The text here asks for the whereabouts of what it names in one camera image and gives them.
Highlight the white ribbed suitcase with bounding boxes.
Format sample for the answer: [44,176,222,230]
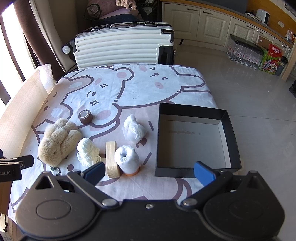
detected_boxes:
[61,21,175,69]

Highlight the brown curtain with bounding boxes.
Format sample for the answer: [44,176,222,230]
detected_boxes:
[11,0,63,77]

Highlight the bear printed blanket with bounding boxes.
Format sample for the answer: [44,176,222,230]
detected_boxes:
[9,63,219,214]

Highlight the beige fluffy plush toy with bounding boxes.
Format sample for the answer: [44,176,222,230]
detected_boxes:
[38,118,82,176]

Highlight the white foam sheet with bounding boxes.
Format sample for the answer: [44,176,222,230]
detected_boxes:
[38,63,56,93]

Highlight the dark trash bin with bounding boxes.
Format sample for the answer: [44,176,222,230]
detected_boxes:
[275,56,289,76]

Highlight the pack of water bottles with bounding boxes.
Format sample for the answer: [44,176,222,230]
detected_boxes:
[226,34,267,69]

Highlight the brown tape roll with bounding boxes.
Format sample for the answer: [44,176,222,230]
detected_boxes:
[78,110,93,125]

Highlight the brown cardboard box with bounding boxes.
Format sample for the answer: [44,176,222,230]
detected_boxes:
[257,35,275,50]

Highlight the white yarn ball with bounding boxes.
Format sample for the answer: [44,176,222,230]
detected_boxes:
[77,138,102,168]

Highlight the red carton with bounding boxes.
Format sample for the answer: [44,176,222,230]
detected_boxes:
[268,44,283,58]

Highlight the black cardboard box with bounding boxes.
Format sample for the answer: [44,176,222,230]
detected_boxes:
[155,103,242,179]

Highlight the green carton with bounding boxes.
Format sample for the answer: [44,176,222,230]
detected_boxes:
[259,50,282,75]

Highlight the white heater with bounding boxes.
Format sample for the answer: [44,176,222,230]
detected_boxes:
[256,9,271,25]

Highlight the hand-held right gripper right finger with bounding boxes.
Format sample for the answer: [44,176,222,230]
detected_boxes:
[180,161,270,208]

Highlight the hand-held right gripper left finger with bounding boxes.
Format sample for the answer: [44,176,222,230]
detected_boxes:
[31,161,121,208]

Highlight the cream kitchen cabinets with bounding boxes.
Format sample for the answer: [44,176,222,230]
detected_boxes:
[161,1,294,57]

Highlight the plastic film roll orange core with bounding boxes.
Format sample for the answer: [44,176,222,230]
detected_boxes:
[114,145,141,176]

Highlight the white paper towel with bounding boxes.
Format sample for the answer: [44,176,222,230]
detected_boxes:
[0,68,49,159]

